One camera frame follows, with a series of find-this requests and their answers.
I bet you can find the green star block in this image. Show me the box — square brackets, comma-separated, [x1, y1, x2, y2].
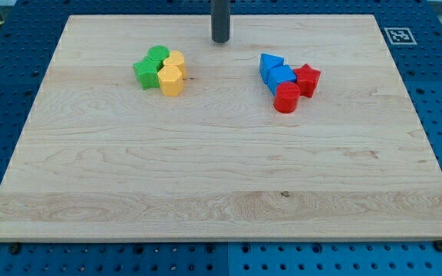
[133, 57, 163, 90]

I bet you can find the red star block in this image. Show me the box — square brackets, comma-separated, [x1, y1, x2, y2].
[293, 64, 321, 98]

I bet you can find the yellow hexagon block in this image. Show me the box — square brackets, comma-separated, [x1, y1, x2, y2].
[157, 66, 184, 97]

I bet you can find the red cylinder block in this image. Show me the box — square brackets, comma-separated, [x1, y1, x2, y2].
[273, 81, 300, 113]

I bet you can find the blue cube block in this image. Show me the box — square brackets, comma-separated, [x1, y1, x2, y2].
[267, 65, 296, 96]

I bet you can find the blue triangle block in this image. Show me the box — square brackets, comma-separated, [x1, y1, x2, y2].
[259, 53, 284, 84]

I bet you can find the yellow heart block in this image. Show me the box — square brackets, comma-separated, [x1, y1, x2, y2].
[163, 50, 187, 80]

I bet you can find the green cylinder block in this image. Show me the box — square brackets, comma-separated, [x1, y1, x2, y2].
[147, 45, 170, 61]

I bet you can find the light wooden board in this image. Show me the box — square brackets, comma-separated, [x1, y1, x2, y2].
[0, 15, 442, 243]

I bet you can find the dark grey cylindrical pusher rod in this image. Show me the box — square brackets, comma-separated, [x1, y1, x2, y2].
[210, 0, 231, 43]

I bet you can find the white fiducial marker tag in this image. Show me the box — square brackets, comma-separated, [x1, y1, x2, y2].
[384, 27, 417, 45]

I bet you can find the black screw left front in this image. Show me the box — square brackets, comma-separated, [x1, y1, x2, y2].
[8, 243, 21, 255]

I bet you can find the black screw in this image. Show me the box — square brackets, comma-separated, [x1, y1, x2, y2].
[434, 240, 442, 252]
[8, 243, 21, 255]

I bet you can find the black screw right front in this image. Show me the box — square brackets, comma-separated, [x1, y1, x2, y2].
[434, 240, 442, 252]

